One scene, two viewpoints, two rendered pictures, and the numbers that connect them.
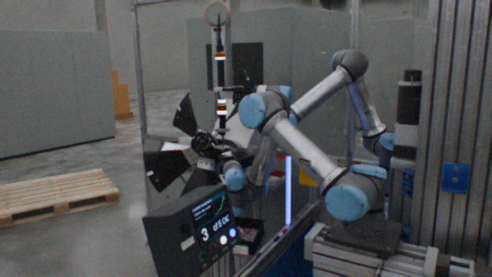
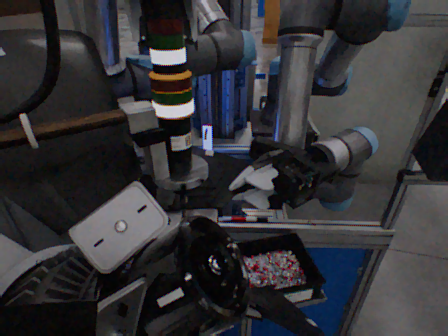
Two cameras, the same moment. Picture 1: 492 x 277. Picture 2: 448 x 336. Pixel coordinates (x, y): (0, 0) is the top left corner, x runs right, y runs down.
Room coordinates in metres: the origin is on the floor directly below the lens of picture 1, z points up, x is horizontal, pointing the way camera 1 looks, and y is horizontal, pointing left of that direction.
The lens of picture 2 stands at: (1.88, 0.38, 1.48)
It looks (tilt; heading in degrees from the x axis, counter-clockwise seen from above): 33 degrees down; 241
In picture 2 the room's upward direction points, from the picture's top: straight up
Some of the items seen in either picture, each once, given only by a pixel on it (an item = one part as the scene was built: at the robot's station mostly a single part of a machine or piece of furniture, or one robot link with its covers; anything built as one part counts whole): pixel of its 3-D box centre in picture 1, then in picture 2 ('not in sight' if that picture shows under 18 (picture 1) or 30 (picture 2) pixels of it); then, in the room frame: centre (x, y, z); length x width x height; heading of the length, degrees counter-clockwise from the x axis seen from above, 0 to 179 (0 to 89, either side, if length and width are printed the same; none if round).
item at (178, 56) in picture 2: not in sight; (168, 54); (1.78, 0.09, 1.42); 0.03 x 0.03 x 0.01
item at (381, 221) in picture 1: (365, 216); (281, 107); (1.19, -0.42, 1.09); 0.15 x 0.15 x 0.10
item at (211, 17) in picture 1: (217, 14); not in sight; (2.50, 0.14, 1.88); 0.16 x 0.07 x 0.16; 94
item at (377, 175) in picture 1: (367, 185); (287, 76); (1.18, -0.42, 1.20); 0.13 x 0.12 x 0.14; 142
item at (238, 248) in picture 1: (241, 235); (270, 270); (1.54, 0.01, 0.85); 0.22 x 0.17 x 0.07; 164
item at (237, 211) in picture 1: (237, 199); (331, 184); (1.39, 0.02, 1.08); 0.11 x 0.08 x 0.11; 142
